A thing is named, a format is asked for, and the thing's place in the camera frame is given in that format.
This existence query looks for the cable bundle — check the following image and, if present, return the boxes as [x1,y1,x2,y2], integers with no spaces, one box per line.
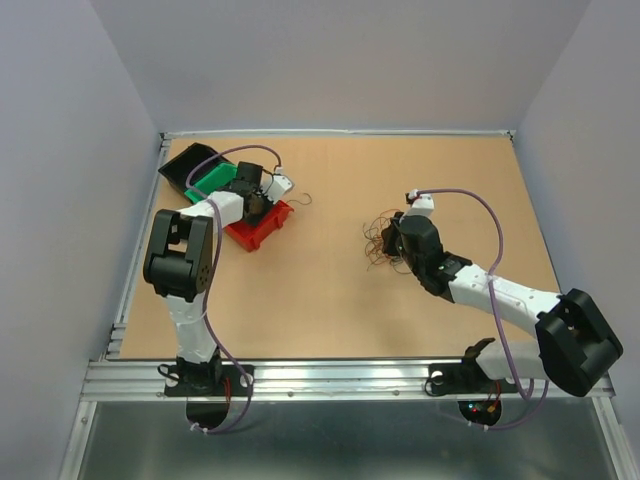
[360,209,416,274]

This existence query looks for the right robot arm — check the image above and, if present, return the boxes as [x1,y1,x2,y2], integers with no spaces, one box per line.
[382,213,624,397]

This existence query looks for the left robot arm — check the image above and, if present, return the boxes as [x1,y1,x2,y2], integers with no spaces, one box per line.
[143,158,292,396]

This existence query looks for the red plastic bin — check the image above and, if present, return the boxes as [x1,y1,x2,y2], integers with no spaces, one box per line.
[225,201,295,252]

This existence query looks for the green plastic bin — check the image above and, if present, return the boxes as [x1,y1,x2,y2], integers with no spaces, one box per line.
[185,162,237,204]

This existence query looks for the black plastic bin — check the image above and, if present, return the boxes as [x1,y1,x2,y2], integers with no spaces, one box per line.
[158,143,232,203]

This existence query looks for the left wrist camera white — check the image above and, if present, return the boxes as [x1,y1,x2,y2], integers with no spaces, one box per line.
[265,171,295,203]

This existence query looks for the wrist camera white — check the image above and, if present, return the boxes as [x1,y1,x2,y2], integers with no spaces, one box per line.
[265,171,295,203]
[403,189,435,218]

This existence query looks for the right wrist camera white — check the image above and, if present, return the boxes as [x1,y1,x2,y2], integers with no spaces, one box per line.
[403,189,435,218]

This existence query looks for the aluminium mounting rail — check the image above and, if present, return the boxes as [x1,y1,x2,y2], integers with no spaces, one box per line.
[79,354,616,401]

